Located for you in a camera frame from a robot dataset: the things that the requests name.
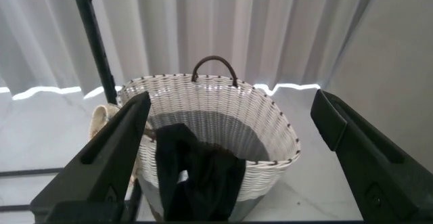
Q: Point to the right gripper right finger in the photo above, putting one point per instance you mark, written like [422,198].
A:
[372,170]

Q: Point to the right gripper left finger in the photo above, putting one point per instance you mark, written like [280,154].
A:
[115,158]

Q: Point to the black garment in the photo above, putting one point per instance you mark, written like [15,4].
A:
[199,183]

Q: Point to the white laundry basket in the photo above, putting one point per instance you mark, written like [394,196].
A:
[220,99]

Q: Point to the black clothes rack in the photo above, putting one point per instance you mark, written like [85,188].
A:
[91,31]

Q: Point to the cream printed garment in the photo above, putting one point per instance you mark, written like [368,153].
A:
[99,117]

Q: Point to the white curtain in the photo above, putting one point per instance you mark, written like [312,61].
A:
[203,21]

